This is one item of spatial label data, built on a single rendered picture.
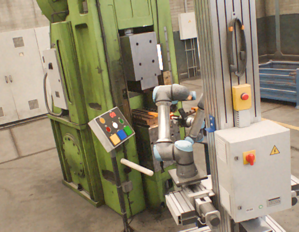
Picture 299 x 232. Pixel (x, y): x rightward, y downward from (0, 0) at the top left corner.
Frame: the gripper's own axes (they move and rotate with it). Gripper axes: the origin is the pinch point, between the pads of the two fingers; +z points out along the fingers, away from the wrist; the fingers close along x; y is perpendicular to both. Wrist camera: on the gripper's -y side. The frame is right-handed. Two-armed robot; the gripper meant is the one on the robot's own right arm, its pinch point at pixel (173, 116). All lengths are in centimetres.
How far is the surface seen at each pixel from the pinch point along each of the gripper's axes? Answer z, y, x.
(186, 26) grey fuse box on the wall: 511, -61, 527
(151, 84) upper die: 24.3, -28.3, -0.2
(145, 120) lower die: 26.4, 4.1, -12.2
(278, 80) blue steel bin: 122, 53, 368
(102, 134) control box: 3, -6, -71
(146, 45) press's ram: 24, -64, 0
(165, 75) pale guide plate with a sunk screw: 36, -31, 27
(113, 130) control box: 6, -4, -59
